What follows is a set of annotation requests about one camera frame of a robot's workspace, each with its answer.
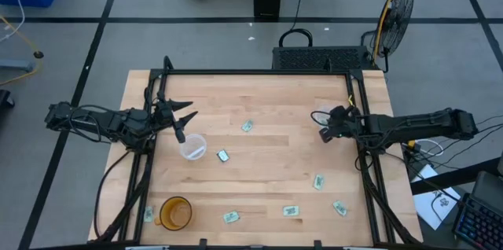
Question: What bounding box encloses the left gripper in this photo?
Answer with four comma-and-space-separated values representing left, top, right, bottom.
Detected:
152, 91, 199, 144

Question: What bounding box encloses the black aluminium frame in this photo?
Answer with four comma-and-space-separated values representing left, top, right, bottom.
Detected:
88, 55, 424, 250

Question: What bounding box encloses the black keyboard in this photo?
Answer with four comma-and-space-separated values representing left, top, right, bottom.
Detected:
451, 193, 503, 250

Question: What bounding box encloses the black cable loop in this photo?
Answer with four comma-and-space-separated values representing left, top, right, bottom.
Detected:
278, 28, 314, 49

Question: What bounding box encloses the clear plastic cup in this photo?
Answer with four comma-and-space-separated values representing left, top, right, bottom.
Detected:
315, 104, 339, 127
179, 133, 208, 161

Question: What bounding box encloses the black floor fan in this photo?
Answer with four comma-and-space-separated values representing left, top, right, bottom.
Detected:
361, 0, 416, 72

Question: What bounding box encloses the white cable with yellow plug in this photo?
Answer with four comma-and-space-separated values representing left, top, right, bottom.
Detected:
406, 138, 445, 157

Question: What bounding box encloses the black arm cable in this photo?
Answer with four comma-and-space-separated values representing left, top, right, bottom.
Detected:
93, 149, 133, 240

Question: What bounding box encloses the white paper sheet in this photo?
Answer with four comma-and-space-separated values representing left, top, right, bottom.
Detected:
412, 163, 463, 231

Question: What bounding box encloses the grey metal leg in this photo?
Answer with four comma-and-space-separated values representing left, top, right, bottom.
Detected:
0, 58, 36, 73

